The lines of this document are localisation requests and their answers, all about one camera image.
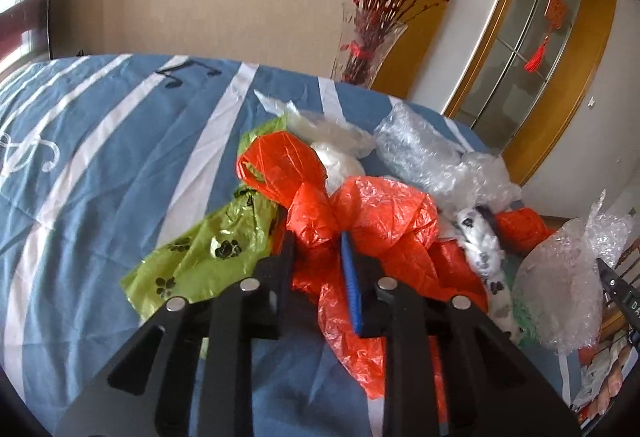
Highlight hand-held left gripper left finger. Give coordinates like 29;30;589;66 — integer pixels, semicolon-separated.
52;232;301;437

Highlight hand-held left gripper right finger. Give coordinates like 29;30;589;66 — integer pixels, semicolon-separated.
339;231;583;437

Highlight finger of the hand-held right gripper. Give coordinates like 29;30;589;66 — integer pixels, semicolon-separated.
475;203;503;243

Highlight clear plastic bag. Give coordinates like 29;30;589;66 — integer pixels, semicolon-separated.
511;190;635;353

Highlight large orange plastic bag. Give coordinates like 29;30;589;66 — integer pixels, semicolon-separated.
236;132;488;400

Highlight green paw print plastic bag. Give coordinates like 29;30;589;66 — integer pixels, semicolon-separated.
120;114;291;323

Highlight pale green patterned plastic bag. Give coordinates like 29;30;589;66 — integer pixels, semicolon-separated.
502;262;543;348

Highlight person's right hand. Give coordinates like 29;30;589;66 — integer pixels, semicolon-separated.
585;352;640;420

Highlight white paw print plastic bag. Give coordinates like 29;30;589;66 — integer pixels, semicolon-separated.
452;206;521;340

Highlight small orange plastic bag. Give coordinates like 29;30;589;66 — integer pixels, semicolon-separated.
492;210;556;258

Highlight large bubble wrap sheet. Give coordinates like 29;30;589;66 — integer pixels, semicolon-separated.
374;103;523;210

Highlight wooden framed glass door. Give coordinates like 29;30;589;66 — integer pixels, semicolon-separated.
372;0;618;185

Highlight tall glass vase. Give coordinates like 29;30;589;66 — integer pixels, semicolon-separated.
330;4;408;88

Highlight blue white striped blanket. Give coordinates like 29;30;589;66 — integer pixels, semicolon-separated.
0;53;581;437

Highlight red knot tassel ornament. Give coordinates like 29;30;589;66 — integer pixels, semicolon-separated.
522;0;568;74

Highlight black flat screen television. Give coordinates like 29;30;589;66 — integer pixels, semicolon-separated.
0;0;66;83

